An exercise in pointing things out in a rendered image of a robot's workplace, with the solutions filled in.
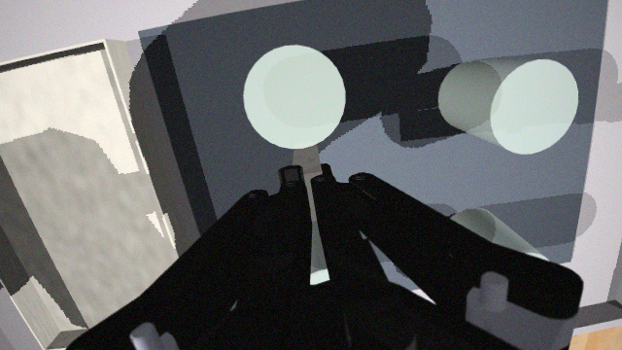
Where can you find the clear glass cylinder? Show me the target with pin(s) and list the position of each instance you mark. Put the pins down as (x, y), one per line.
(522, 105)
(484, 223)
(294, 97)
(319, 271)

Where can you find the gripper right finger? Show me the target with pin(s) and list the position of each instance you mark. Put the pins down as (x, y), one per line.
(529, 302)

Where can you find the grey rectangular tray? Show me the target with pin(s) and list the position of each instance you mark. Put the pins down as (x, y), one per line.
(82, 233)

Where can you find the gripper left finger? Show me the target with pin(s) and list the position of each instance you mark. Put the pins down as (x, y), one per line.
(197, 290)

